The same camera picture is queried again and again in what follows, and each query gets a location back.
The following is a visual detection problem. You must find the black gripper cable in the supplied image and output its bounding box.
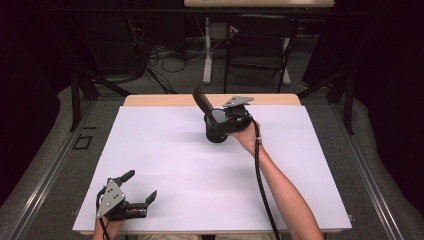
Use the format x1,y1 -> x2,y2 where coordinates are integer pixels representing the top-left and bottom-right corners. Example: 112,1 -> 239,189
95,186 -> 111,240
250,118 -> 282,240

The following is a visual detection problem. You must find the black metal stand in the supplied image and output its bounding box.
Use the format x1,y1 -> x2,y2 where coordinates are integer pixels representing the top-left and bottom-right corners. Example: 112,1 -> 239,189
297,71 -> 355,136
69,66 -> 132,132

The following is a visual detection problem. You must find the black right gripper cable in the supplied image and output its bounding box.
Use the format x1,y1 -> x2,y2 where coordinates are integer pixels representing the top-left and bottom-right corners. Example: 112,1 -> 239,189
250,118 -> 282,240

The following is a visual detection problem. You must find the black mesh pen holder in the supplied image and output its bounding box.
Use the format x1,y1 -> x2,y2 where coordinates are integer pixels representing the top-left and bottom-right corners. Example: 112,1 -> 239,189
203,107 -> 234,144

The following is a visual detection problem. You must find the person's left hand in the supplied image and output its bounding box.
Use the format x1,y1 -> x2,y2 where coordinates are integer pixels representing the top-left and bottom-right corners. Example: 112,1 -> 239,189
93,216 -> 125,240

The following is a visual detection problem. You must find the black metal crossbar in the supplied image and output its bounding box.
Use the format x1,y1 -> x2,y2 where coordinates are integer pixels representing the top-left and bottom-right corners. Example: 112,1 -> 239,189
43,6 -> 368,17

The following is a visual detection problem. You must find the dark brown comb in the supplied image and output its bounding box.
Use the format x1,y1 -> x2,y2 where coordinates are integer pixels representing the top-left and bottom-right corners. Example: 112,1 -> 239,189
192,85 -> 219,125

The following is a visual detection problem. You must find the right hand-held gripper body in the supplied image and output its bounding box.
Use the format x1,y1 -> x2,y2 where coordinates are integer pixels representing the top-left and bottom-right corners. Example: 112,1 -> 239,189
221,95 -> 255,135

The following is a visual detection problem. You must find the dark curtain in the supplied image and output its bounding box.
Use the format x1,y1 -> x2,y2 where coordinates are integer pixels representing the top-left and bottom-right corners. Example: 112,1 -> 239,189
0,0 -> 69,204
353,0 -> 424,216

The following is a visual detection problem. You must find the black chair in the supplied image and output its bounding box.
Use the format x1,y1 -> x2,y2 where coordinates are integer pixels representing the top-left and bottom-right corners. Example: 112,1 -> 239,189
223,13 -> 299,94

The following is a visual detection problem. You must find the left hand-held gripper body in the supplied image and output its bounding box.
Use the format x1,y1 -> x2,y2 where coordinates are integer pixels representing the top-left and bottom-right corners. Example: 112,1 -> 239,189
95,178 -> 148,222

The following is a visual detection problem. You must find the bundle of floor cables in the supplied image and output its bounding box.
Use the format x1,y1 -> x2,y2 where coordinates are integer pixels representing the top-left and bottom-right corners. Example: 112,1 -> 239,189
128,16 -> 208,94

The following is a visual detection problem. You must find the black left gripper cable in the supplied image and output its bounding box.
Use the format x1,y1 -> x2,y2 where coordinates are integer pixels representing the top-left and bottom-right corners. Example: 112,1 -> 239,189
95,186 -> 111,240

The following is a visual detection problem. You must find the person's right hand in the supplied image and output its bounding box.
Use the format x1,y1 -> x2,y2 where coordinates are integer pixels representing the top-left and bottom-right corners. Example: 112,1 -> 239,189
229,121 -> 263,158

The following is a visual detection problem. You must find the background desk with white legs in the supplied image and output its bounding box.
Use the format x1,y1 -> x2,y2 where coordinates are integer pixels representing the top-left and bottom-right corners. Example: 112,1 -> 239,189
183,0 -> 336,86

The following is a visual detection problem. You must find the metal floor rail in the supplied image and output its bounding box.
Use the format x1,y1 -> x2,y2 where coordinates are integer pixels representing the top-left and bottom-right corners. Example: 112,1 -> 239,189
333,99 -> 405,240
9,99 -> 98,240

